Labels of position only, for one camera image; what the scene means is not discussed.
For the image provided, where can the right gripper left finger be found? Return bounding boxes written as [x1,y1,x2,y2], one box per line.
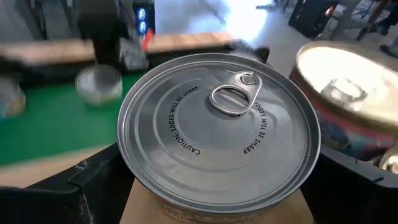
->
[0,142,136,224]

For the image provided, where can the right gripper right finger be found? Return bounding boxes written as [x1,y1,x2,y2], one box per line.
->
[300,146,398,224]

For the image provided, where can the wooden shelf black frame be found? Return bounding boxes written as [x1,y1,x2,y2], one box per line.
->
[0,144,317,224]

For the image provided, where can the silver-lid tin can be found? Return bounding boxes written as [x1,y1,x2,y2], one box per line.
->
[116,52,322,224]
[0,77,27,118]

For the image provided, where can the green-white-label can silver lid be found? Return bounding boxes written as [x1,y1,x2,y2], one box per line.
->
[75,64,124,106]

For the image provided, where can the person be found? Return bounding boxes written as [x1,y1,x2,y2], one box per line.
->
[356,0,398,60]

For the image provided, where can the black box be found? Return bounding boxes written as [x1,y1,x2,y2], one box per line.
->
[288,0,340,39]

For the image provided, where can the black aluminium rig frame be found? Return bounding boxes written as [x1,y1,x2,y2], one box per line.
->
[0,40,271,90]

